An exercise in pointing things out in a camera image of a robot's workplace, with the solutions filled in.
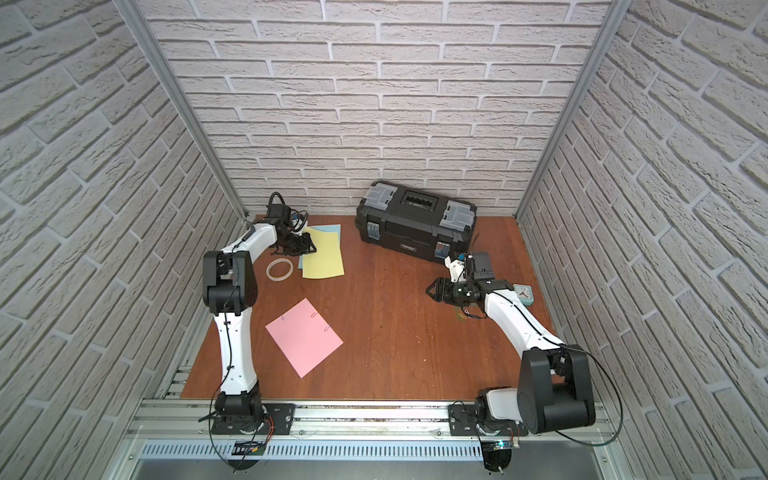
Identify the pink paper sheet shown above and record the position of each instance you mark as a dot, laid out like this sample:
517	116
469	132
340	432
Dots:
298	334

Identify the small teal alarm clock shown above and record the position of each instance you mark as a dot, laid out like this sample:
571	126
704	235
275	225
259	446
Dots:
524	293

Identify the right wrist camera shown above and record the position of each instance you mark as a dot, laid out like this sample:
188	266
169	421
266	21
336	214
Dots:
457	268

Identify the light blue paper sheet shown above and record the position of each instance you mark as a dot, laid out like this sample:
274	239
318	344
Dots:
330	228

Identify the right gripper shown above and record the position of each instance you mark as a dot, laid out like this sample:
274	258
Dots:
443	293

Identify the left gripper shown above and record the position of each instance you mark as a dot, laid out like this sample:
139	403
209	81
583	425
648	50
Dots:
300	243

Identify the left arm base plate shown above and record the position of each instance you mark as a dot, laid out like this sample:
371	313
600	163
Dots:
275	418

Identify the yellow paper sheet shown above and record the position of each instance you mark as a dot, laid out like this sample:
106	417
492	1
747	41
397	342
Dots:
323	255

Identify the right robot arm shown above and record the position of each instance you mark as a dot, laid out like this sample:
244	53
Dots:
554	387

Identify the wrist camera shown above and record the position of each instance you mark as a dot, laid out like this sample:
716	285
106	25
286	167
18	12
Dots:
457	268
297	220

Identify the clear tape roll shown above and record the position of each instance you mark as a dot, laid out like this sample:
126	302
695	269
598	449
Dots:
280	269

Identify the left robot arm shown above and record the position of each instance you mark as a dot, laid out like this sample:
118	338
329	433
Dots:
230	290

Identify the aluminium front rail frame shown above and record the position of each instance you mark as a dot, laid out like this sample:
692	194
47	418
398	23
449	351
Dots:
337	430

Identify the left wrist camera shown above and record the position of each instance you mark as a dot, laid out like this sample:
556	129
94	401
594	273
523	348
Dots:
297	220

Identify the black plastic toolbox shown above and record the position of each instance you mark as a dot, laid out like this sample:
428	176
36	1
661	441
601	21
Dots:
422	224

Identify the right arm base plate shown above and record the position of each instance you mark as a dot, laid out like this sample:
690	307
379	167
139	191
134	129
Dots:
464	421

